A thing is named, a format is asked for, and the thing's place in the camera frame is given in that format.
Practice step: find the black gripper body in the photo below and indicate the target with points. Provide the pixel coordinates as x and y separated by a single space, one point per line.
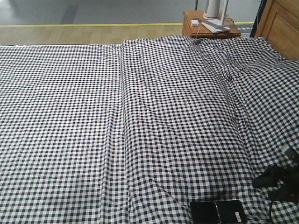
289 190

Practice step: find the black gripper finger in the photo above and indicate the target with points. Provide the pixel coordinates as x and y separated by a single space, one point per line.
269 178

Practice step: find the white desk lamp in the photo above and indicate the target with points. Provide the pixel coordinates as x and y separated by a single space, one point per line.
217 25

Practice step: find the black white checkered bedsheet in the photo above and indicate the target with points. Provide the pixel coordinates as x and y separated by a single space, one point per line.
132 133

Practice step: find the wooden headboard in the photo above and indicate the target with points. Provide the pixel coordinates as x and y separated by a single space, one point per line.
279 25

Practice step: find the white power adapter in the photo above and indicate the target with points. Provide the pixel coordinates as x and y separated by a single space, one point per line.
194 23

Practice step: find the white cylindrical speaker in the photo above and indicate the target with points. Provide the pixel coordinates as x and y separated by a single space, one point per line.
212 9

